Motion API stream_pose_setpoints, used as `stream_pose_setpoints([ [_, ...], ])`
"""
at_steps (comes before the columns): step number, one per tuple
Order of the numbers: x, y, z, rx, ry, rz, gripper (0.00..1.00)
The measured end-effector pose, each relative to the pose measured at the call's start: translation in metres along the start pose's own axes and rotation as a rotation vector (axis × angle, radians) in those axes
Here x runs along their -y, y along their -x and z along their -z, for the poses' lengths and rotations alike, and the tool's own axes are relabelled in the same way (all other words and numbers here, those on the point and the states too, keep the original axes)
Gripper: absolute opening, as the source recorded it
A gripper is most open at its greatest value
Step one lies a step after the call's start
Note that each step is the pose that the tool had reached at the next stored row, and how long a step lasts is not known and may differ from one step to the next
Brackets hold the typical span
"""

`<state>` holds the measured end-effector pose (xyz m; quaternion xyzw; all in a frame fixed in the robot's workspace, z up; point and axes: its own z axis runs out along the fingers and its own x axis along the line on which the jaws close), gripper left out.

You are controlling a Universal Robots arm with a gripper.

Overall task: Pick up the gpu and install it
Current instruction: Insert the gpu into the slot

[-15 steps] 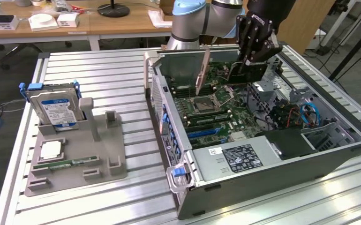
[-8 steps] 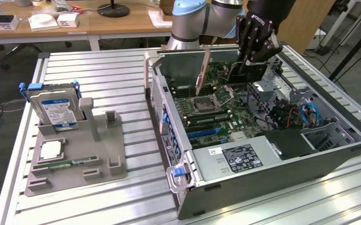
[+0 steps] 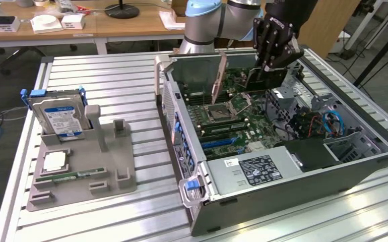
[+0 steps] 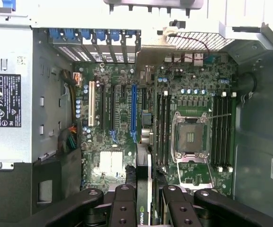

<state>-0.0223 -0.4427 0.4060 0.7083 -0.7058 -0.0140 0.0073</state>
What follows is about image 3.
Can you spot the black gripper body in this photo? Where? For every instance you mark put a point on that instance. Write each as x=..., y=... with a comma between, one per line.
x=290, y=12

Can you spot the graphics card with metal bracket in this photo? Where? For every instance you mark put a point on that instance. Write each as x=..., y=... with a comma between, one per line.
x=237, y=75

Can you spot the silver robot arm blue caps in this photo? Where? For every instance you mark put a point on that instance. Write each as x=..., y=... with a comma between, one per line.
x=199, y=25

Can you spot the wooden cabinet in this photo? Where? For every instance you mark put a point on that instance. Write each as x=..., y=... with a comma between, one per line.
x=330, y=30

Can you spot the tall metal disk bay cage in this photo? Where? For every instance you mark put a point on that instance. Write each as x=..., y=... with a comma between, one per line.
x=279, y=100

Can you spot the metal socket cover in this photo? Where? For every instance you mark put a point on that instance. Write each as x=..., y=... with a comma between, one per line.
x=247, y=102

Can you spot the brown cardboard box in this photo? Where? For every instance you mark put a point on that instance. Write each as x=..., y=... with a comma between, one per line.
x=178, y=7

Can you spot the white papers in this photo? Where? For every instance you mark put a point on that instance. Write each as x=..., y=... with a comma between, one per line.
x=169, y=21

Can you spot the black stand pole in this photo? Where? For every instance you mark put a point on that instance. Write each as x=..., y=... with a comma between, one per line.
x=381, y=54

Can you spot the CPU socket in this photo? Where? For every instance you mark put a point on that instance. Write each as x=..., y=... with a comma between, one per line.
x=221, y=114

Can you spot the green motherboard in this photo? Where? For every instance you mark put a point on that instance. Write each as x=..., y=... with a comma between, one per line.
x=259, y=131

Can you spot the silver chipset heatsink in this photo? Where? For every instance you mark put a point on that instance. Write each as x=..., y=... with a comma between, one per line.
x=255, y=146

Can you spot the wooden desk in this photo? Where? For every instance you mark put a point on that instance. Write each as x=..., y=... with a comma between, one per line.
x=129, y=27

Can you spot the black lamp base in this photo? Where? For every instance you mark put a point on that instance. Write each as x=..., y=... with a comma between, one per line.
x=121, y=12

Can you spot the blue expansion slot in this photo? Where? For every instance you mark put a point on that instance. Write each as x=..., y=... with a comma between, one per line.
x=217, y=144

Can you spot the low metal disk bay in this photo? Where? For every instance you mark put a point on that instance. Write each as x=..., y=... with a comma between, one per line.
x=354, y=148

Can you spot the grey power supply unit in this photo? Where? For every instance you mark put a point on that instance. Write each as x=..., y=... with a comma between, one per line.
x=226, y=181

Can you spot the small white box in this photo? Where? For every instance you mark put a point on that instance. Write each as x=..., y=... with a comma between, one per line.
x=73, y=22

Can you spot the open dark grey PC case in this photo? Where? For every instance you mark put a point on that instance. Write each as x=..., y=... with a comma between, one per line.
x=279, y=201

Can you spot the blue case latch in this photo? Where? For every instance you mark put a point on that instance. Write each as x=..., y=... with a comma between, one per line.
x=191, y=186

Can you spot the white boxes on desk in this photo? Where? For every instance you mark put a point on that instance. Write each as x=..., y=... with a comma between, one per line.
x=45, y=25

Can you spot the hard disk in blue caddy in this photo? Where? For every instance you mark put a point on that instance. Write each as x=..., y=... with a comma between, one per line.
x=58, y=118

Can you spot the grey cup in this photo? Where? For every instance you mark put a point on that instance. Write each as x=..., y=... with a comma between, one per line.
x=24, y=3

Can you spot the white box with black lid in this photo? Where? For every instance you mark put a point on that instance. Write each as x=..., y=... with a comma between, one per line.
x=5, y=26

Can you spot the grey parts rack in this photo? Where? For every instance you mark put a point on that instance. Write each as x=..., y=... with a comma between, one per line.
x=85, y=176

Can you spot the black office chair base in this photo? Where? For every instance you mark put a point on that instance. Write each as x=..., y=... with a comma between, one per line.
x=0, y=50

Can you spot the silver CPU chip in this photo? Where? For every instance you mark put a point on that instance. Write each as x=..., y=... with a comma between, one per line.
x=54, y=161

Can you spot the loose green RAM stick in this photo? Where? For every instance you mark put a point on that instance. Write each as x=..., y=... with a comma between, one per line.
x=69, y=175

